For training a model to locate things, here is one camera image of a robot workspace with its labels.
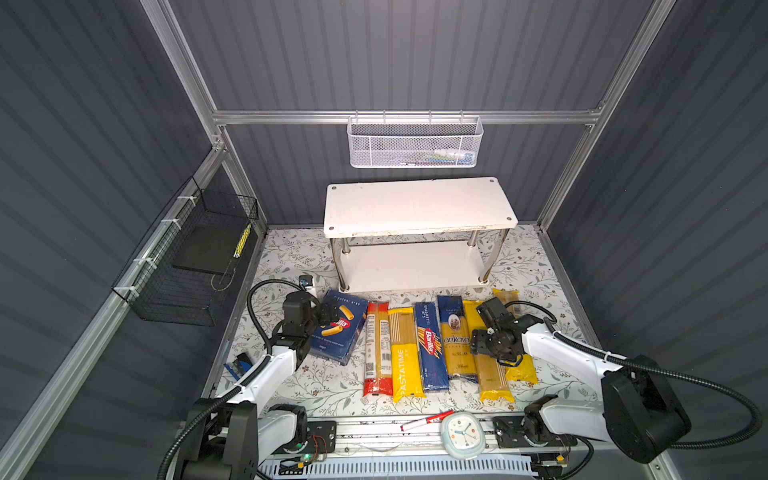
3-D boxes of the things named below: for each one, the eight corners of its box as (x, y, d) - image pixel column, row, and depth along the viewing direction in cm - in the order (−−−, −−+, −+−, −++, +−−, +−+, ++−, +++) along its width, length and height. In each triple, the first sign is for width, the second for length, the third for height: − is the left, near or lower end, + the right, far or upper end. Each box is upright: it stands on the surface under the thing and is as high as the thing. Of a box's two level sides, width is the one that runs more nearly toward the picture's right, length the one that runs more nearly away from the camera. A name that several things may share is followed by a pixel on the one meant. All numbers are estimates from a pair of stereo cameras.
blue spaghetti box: (423, 391, 82) (424, 387, 79) (413, 309, 99) (414, 303, 96) (447, 390, 83) (450, 386, 79) (434, 308, 99) (435, 302, 96)
